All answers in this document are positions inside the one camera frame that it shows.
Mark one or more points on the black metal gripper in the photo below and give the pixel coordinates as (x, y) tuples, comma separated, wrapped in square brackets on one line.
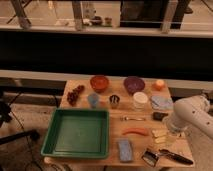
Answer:
[(151, 158)]

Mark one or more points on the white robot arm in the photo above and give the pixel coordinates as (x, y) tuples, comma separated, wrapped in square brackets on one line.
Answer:
[(191, 110)]

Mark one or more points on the purple bowl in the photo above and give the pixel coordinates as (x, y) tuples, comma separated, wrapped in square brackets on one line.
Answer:
[(133, 84)]

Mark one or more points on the orange-red bowl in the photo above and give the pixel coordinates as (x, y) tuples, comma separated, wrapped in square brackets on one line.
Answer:
[(99, 83)]

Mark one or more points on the orange carrot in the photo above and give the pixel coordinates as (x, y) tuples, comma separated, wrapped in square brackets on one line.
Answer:
[(139, 131)]

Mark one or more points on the black rectangular block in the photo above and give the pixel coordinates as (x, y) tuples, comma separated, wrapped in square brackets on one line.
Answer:
[(158, 116)]

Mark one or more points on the blue sponge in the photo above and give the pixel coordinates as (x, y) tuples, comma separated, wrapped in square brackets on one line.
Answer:
[(125, 150)]

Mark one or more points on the light blue cloth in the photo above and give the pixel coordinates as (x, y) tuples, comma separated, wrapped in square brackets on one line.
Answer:
[(161, 103)]

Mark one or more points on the metal fork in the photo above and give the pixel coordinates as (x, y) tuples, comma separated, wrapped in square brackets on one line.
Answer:
[(125, 118)]

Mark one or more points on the white plastic cup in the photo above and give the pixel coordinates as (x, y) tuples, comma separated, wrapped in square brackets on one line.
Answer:
[(140, 99)]

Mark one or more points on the orange fruit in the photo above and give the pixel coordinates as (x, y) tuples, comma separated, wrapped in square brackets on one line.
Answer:
[(159, 84)]

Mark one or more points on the small metal cup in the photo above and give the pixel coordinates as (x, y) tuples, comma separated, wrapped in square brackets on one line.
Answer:
[(114, 101)]

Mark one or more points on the blue plastic cup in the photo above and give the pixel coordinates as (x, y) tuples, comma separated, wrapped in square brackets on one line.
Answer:
[(93, 100)]

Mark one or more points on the green plastic tray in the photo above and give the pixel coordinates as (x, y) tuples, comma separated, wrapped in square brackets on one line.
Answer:
[(78, 134)]

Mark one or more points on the red grape bunch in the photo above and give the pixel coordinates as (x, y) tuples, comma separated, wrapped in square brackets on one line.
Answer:
[(72, 96)]

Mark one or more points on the black tripod stand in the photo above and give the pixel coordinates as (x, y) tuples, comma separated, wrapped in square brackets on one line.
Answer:
[(11, 128)]

